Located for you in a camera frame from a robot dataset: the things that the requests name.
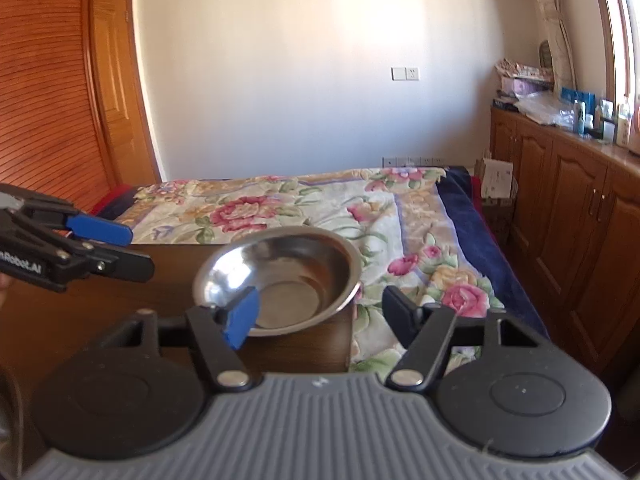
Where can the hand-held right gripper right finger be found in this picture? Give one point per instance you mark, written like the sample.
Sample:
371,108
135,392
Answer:
400,312

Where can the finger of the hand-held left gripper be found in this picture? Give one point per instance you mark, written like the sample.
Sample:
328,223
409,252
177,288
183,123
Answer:
100,230
125,265

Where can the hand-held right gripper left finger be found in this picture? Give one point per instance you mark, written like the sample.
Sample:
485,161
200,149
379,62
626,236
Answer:
242,319

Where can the large steel bowl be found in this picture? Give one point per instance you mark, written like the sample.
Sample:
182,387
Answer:
295,290

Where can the red cloth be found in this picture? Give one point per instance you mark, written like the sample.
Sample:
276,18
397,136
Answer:
112,200

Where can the dark blue blanket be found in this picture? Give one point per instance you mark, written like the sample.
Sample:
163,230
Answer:
480,240

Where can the wooden door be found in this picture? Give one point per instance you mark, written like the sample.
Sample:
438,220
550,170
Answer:
122,100

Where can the floral bed blanket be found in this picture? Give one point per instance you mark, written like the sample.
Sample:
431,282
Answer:
320,205

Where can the wooden louvered wardrobe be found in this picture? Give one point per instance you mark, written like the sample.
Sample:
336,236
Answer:
45,85

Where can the cardboard box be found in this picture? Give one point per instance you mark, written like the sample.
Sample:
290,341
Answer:
495,180

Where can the wooden cabinet row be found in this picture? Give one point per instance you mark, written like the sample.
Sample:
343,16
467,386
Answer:
570,220

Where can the clear plastic bags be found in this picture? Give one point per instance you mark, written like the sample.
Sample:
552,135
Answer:
542,110

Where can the stack of printed boxes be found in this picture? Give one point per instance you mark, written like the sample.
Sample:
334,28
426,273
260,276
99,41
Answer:
525,77

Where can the blue box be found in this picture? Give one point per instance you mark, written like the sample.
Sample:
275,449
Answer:
575,102

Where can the white bottle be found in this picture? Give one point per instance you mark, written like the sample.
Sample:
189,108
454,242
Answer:
623,125

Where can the patterned curtain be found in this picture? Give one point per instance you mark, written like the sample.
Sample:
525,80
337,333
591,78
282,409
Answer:
552,25

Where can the wall outlet strip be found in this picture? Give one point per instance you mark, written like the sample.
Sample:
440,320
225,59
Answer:
412,161

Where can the white wall switch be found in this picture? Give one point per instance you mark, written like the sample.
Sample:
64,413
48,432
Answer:
405,73

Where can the wooden window frame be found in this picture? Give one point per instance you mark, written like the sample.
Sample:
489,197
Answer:
617,25

